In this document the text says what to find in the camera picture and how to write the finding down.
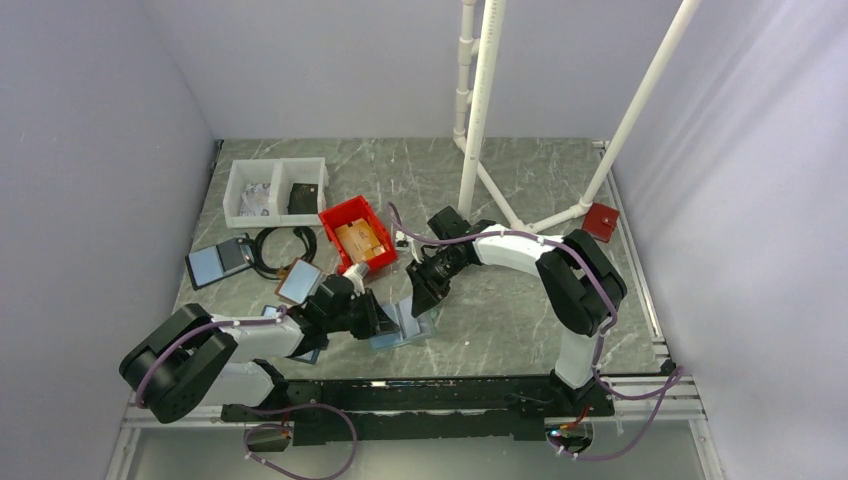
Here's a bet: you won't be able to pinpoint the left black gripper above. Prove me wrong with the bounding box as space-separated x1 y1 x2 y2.
325 287 399 339

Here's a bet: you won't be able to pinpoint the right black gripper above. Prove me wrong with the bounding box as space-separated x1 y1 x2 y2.
406 245 469 318

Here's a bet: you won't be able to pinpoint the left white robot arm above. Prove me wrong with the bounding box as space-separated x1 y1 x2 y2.
118 275 398 424

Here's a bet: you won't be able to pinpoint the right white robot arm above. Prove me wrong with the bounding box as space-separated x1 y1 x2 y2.
406 207 628 415

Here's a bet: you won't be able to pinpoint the navy blue card holder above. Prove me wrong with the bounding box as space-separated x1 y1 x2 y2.
259 305 325 365

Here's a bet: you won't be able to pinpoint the brown boxes in red bin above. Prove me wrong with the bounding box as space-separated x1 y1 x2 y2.
334 219 386 264

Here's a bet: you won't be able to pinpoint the red plastic bin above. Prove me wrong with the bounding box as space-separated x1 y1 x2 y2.
318 195 398 274

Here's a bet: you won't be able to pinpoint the black wallet in bin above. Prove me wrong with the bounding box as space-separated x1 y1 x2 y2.
287 183 319 215

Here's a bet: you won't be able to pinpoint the white two-compartment bin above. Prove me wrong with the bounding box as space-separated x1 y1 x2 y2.
222 157 329 229

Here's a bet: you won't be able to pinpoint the red leather wallet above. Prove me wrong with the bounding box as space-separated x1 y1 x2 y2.
581 203 620 243

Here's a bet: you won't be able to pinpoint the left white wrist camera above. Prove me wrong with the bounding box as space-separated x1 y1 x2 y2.
342 262 370 293

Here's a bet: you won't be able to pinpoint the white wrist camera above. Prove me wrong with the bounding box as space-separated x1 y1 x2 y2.
342 262 370 293
393 230 413 253

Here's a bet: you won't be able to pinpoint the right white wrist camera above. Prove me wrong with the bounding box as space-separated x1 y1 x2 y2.
393 230 413 253

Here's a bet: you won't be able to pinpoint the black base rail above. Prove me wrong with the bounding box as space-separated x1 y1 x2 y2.
221 374 615 446

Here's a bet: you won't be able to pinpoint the white PVC pipe frame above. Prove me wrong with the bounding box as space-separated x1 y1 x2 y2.
453 1 699 232

